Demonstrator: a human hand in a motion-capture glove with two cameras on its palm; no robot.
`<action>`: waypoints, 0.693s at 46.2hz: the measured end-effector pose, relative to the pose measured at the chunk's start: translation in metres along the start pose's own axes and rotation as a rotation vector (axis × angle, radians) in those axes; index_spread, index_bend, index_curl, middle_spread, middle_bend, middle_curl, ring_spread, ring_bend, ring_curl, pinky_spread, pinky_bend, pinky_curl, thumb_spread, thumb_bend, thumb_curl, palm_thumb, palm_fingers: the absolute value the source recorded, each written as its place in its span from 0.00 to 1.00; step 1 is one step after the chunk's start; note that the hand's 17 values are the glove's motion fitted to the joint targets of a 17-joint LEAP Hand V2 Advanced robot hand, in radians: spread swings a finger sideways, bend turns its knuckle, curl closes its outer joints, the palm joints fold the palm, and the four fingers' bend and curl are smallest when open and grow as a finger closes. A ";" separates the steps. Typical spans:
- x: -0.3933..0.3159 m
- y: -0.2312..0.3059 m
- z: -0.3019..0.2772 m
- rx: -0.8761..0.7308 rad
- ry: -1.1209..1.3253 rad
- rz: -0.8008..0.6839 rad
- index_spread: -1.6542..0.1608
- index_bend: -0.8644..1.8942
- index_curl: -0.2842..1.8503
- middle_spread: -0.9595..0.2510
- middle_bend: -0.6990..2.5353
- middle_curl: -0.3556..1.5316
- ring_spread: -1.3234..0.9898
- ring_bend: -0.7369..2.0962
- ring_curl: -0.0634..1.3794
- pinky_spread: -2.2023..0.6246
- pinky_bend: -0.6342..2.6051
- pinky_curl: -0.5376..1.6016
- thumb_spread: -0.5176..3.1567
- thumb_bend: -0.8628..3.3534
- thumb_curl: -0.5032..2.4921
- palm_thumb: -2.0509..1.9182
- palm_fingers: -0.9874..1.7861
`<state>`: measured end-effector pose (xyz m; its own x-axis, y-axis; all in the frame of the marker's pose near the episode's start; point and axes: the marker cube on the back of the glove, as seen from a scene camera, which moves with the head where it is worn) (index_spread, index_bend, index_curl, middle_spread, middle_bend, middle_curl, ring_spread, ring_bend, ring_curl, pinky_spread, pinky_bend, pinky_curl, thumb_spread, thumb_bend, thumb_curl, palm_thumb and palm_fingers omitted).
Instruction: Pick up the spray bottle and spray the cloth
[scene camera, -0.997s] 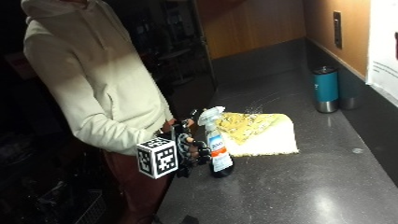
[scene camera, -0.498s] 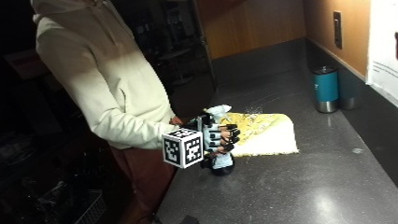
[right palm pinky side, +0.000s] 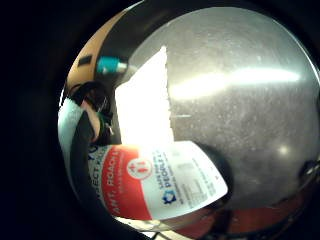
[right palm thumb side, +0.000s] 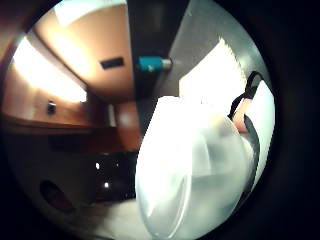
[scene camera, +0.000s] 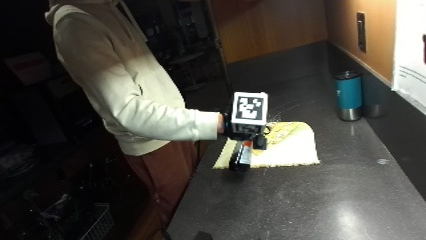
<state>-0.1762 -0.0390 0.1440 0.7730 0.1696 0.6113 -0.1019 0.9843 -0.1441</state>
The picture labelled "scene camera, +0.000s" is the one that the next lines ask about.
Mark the white marker cube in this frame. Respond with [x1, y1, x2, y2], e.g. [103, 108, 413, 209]
[230, 91, 268, 134]

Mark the the person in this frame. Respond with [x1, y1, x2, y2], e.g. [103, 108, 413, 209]
[43, 0, 222, 234]

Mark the black wall outlet plate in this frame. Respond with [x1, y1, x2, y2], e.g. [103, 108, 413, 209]
[355, 11, 368, 54]

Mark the teal steel tumbler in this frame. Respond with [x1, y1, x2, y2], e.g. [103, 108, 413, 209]
[332, 70, 364, 122]

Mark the yellow cloth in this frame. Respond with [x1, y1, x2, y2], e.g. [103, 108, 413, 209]
[211, 121, 320, 170]

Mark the white paper sheet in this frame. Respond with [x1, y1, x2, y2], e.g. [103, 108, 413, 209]
[391, 0, 426, 116]

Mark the white wire basket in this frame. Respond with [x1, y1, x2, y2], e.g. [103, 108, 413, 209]
[74, 203, 114, 240]

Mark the dark bottle with red label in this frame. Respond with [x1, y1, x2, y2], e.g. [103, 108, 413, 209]
[227, 139, 255, 174]

